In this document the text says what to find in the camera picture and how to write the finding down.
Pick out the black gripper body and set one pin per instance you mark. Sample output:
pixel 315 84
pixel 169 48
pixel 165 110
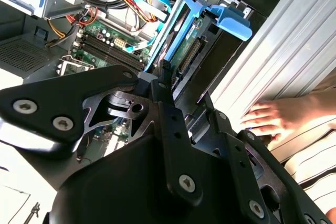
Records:
pixel 118 195

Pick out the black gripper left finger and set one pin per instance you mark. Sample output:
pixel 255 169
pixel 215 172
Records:
pixel 52 95

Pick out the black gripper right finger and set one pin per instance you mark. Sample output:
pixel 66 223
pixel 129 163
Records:
pixel 240 156

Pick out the hard disk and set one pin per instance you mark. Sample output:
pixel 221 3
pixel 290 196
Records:
pixel 233 24

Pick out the person's bare hand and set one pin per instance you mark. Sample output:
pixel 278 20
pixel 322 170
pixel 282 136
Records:
pixel 283 116

